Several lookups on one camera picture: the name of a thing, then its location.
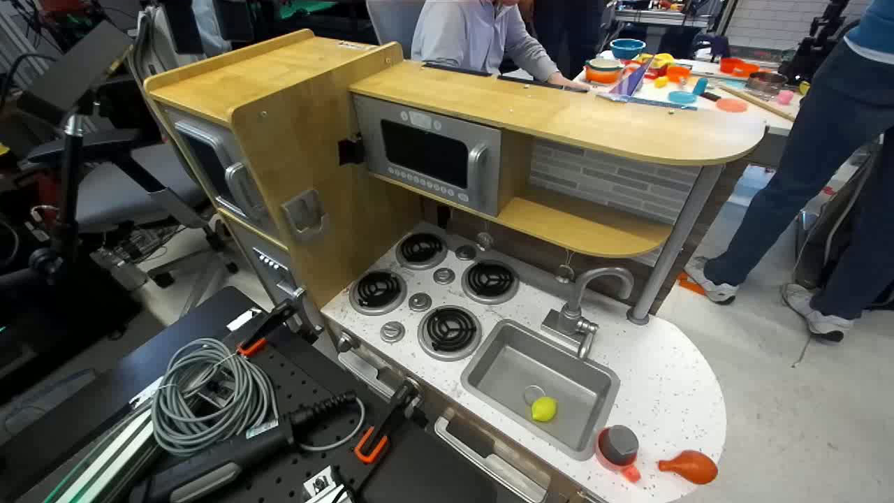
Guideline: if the black clamp with orange handle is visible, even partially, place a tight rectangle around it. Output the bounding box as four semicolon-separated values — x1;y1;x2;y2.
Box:
235;293;303;364
352;376;421;469

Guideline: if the blue plastic bowl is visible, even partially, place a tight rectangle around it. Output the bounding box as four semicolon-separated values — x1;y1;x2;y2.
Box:
608;37;648;62

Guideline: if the red cup with grey lid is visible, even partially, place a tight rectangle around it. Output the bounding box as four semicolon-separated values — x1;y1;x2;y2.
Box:
595;423;646;485

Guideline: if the black toy stove burner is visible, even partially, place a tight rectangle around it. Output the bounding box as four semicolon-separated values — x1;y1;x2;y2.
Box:
394;230;450;274
350;267;411;316
417;305;486;364
461;256;523;308

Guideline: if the grey toy microwave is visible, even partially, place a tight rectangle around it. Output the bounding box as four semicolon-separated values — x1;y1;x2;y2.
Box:
350;91;506;217

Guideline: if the yellow toy ball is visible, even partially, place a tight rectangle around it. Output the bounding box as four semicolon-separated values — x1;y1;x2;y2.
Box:
528;393;562;428

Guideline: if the green and white bar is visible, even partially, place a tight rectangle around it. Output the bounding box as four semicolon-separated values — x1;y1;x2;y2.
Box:
39;409;155;503

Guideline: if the grey metal sink basin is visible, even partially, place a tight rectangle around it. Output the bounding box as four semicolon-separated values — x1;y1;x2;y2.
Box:
458;318;623;460

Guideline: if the orange toy object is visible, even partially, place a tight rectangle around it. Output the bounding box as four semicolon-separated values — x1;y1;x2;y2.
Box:
654;448;721;488

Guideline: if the grey toy oven door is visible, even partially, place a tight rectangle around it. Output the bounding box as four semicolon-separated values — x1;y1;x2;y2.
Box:
162;105;273;237

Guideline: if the grey padded office chair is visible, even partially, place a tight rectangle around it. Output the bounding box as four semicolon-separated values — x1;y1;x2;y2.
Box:
16;129;210;237

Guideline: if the black elongated device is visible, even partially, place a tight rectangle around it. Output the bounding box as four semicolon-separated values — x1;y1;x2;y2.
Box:
144;393;369;503

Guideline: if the black camera tripod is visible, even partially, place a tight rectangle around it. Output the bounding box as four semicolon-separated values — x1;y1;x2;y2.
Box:
25;110;98;311

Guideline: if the wooden toy kitchen set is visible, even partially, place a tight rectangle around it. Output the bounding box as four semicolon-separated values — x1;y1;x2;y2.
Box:
139;26;770;503

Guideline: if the standing person in jeans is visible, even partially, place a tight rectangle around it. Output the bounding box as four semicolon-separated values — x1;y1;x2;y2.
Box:
685;0;894;344

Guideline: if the orange stacked bowl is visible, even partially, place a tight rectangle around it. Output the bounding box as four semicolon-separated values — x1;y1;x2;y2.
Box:
584;55;625;87

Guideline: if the grey coiled cable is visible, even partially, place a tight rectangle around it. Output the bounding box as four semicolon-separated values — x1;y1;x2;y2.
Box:
147;336;282;459

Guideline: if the seated person in grey shirt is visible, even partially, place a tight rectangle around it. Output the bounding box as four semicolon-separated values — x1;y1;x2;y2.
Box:
407;0;593;94

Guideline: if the black perforated mounting board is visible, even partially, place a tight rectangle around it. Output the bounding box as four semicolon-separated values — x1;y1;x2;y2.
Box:
0;284;498;503

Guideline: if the silver toy faucet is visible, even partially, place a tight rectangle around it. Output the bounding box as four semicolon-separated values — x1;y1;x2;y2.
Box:
539;262;640;361

